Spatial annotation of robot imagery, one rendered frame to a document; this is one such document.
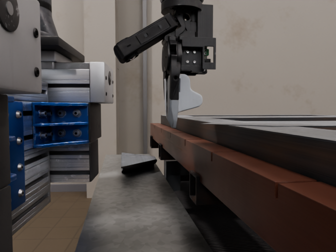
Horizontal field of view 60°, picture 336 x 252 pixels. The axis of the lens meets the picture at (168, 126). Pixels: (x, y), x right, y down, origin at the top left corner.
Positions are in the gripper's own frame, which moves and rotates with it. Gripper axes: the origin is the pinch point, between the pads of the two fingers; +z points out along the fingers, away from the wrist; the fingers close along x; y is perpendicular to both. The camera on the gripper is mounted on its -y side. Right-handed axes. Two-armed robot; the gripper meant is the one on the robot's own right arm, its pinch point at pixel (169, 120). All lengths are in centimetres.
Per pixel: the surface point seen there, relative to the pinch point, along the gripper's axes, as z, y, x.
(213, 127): 1.4, 9.1, 3.2
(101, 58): -51, -27, 244
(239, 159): 4.3, 6.3, -15.8
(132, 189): 18.8, -5.5, 25.1
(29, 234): 87, -73, 165
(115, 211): 18.8, -9.7, 8.9
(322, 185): 4.3, 8.0, -28.8
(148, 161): 14.9, 0.5, 44.0
